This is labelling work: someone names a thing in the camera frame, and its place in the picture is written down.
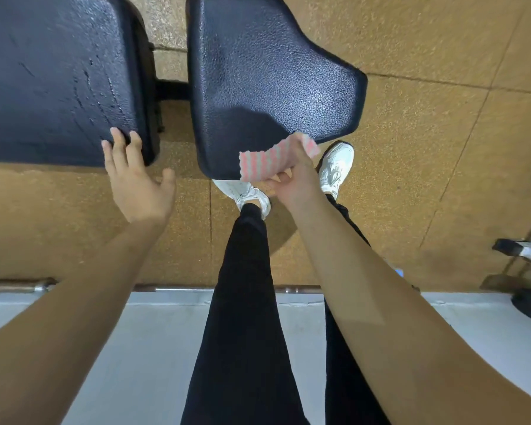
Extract person's left hand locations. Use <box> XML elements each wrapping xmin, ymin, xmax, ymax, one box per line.
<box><xmin>101</xmin><ymin>127</ymin><xmax>177</xmax><ymax>225</ymax></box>

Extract person's right hand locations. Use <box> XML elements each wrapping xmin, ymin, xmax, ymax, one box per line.
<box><xmin>265</xmin><ymin>132</ymin><xmax>327</xmax><ymax>214</ymax></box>

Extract pink striped cleaning cloth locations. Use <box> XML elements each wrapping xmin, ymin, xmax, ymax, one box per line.
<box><xmin>238</xmin><ymin>133</ymin><xmax>321</xmax><ymax>182</ymax></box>

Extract person's right forearm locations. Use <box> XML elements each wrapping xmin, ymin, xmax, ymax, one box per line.
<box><xmin>290</xmin><ymin>195</ymin><xmax>531</xmax><ymax>425</ymax></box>

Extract person's left forearm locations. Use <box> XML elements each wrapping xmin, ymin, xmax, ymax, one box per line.
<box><xmin>0</xmin><ymin>216</ymin><xmax>171</xmax><ymax>425</ymax></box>

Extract white sneaker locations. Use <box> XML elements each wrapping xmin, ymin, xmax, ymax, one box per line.
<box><xmin>212</xmin><ymin>179</ymin><xmax>272</xmax><ymax>220</ymax></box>
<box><xmin>316</xmin><ymin>141</ymin><xmax>355</xmax><ymax>201</ymax></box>

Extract black padded bench backrest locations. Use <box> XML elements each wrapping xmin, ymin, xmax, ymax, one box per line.
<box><xmin>0</xmin><ymin>0</ymin><xmax>161</xmax><ymax>168</ymax></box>

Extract black padded bench seat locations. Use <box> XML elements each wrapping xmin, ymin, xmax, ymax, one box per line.
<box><xmin>186</xmin><ymin>0</ymin><xmax>368</xmax><ymax>180</ymax></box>

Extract black trousers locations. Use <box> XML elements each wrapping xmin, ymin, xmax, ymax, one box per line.
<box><xmin>180</xmin><ymin>194</ymin><xmax>393</xmax><ymax>425</ymax></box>

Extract black metal bench frame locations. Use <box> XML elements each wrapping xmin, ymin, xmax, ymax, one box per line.
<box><xmin>148</xmin><ymin>41</ymin><xmax>191</xmax><ymax>134</ymax></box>

